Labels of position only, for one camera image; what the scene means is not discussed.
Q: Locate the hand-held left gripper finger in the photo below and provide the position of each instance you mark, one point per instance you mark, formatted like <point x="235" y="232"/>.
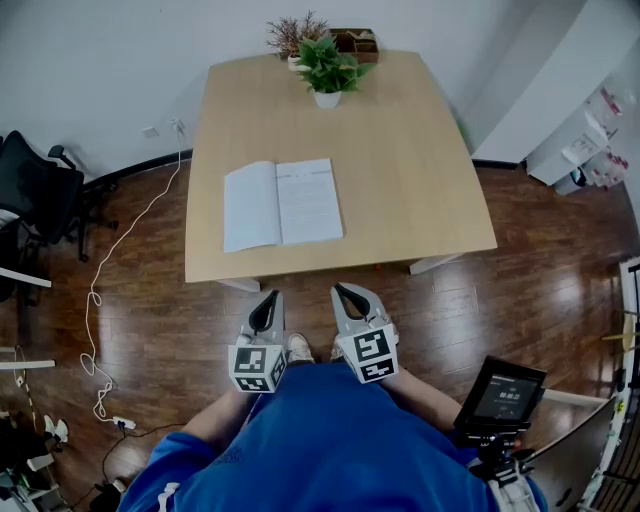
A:
<point x="279" y="320"/>
<point x="247" y="322"/>

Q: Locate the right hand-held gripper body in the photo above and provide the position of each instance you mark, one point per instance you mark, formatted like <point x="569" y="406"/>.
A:
<point x="370" y="350"/>

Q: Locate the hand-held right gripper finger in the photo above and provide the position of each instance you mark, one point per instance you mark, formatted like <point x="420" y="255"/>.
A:
<point x="372" y="304"/>
<point x="342" y="320"/>

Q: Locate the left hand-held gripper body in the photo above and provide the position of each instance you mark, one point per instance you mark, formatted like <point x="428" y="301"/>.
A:
<point x="252" y="362"/>

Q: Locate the booklet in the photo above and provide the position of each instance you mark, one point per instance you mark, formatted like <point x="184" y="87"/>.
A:
<point x="305" y="205"/>

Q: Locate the person's right forearm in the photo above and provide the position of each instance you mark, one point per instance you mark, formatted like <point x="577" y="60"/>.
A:
<point x="430" y="405"/>

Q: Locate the person's left forearm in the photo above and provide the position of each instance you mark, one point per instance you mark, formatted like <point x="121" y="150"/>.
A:
<point x="220" y="422"/>

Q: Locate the person's right white shoe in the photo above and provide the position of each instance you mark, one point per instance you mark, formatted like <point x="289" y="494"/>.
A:
<point x="337" y="354"/>

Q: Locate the person's white shoe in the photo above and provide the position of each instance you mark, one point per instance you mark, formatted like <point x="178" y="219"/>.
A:
<point x="300" y="347"/>
<point x="337" y="354"/>

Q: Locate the person's left white shoe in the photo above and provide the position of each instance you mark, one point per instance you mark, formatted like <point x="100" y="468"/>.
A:
<point x="300" y="347"/>

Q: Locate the person's blue shirt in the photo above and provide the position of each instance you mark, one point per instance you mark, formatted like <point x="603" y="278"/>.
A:
<point x="325" y="450"/>

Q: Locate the light wooden table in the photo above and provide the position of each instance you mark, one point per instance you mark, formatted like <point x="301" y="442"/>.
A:
<point x="390" y="175"/>

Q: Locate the black monitor screen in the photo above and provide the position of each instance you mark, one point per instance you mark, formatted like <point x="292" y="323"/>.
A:
<point x="502" y="395"/>

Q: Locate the white power strip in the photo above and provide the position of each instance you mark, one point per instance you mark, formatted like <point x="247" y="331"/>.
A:
<point x="124" y="423"/>

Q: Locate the white trash bin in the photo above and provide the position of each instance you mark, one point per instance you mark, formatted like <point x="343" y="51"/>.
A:
<point x="571" y="181"/>

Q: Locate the green plant in white pot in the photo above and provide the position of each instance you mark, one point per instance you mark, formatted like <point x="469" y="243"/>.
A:
<point x="327" y="70"/>

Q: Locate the black office chair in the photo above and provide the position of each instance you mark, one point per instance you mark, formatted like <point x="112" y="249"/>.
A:
<point x="40" y="190"/>

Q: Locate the yellow stool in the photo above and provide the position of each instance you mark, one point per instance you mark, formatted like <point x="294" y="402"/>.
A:
<point x="622" y="335"/>

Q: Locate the white water dispenser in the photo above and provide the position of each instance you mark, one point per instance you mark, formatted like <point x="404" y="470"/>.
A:
<point x="570" y="145"/>

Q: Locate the brown wooden organizer box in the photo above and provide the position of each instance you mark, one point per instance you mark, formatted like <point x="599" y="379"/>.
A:
<point x="357" y="45"/>

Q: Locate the black metal railing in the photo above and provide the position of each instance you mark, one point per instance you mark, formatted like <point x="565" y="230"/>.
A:
<point x="625" y="400"/>

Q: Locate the reddish dried plant in vase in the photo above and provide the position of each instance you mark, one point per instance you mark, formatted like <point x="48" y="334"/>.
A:
<point x="292" y="32"/>

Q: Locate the black monitor mount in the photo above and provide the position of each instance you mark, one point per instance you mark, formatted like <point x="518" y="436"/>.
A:
<point x="495" y="460"/>

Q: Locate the white wall plug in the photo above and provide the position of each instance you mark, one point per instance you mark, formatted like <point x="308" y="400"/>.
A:
<point x="177" y="125"/>

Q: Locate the white wall socket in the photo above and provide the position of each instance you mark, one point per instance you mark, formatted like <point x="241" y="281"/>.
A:
<point x="150" y="132"/>

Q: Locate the pale desk with white frame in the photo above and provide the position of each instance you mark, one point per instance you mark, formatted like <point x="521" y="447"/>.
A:
<point x="25" y="276"/>

